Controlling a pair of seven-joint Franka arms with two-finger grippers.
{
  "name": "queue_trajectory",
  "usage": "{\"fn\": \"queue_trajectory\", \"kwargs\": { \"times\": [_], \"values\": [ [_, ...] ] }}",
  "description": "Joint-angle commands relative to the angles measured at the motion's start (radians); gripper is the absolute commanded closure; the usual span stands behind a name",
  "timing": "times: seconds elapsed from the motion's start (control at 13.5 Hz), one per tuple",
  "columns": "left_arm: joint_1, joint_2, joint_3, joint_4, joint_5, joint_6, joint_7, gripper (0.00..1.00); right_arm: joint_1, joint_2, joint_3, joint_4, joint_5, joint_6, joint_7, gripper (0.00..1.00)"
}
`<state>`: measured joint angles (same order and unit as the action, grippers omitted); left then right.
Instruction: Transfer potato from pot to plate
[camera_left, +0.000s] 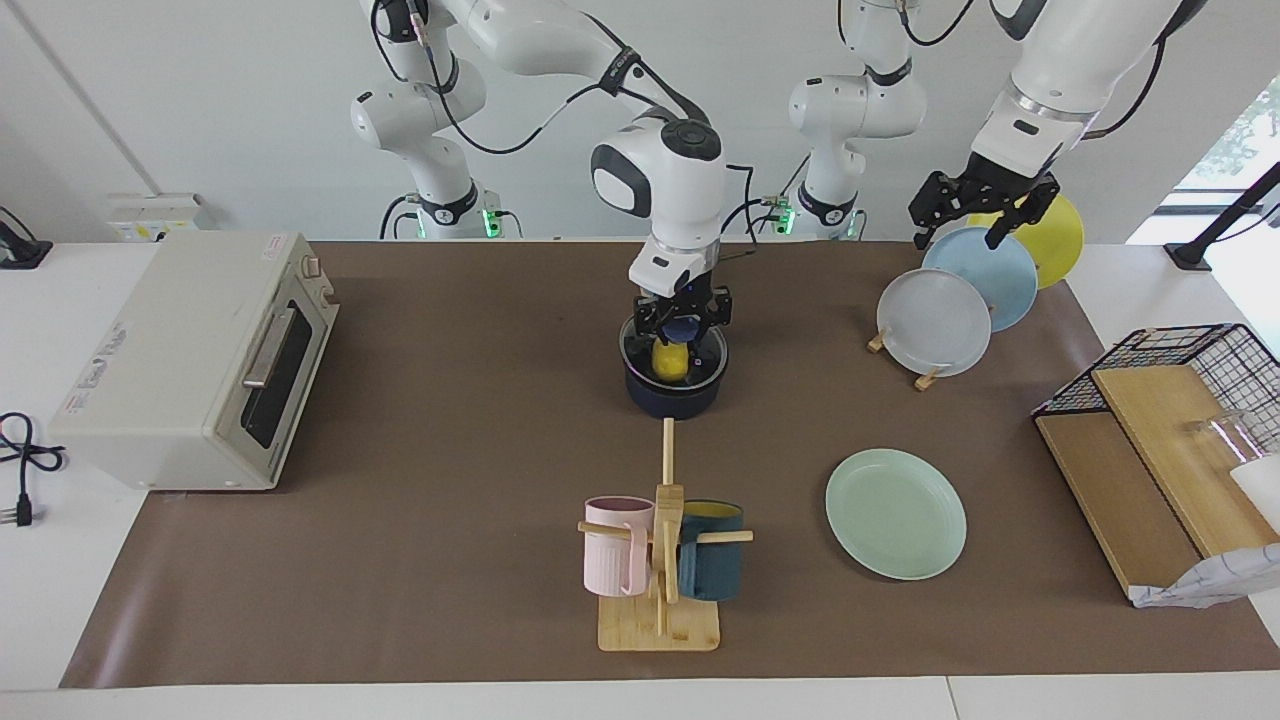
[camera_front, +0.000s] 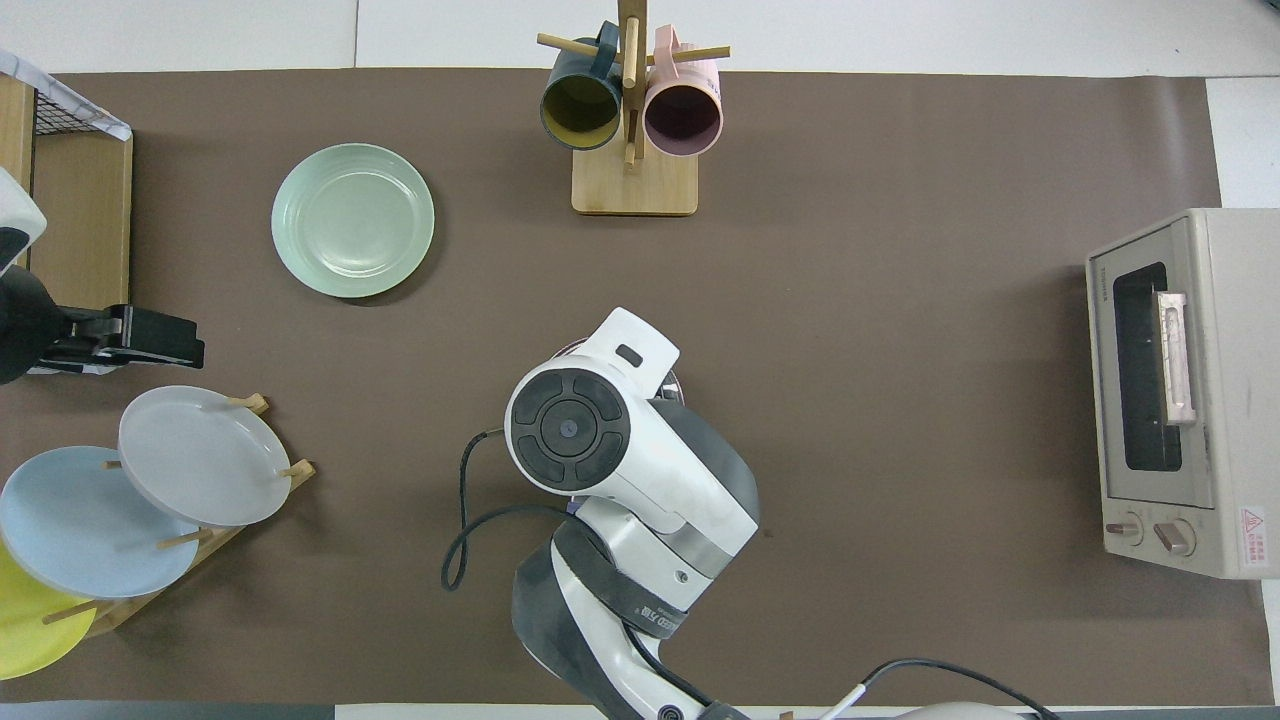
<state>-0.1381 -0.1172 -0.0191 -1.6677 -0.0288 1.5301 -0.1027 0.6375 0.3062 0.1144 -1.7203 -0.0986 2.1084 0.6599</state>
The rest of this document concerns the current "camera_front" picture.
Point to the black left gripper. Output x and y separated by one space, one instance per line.
30 325

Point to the pale green plate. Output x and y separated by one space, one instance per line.
352 220

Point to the pink ribbed mug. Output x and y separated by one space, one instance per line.
683 115

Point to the grey plate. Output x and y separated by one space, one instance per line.
200 455

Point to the light blue plate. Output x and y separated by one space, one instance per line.
70 520

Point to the yellow plate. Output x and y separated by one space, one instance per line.
30 630

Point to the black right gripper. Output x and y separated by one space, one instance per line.
672 385

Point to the dark teal mug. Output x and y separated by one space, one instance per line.
580 105

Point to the brown table mat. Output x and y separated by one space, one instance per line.
900 350

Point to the white checked cloth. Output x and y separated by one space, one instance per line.
60 90

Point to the wooden mug tree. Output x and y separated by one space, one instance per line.
635 185

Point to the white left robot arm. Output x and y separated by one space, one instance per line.
18 215

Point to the wooden plate rack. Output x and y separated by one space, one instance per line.
225 535

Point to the beige toaster oven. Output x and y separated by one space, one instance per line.
1215 400

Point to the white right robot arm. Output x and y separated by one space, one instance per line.
650 500

